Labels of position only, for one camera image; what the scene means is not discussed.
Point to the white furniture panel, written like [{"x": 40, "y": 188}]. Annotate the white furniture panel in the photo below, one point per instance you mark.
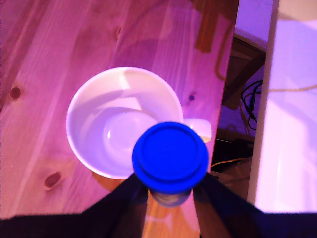
[{"x": 284, "y": 111}]

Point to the blue coffee capsule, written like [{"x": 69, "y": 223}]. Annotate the blue coffee capsule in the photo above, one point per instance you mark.
[{"x": 170, "y": 155}]

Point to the white ceramic mug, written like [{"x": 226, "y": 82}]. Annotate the white ceramic mug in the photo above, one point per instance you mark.
[{"x": 119, "y": 124}]

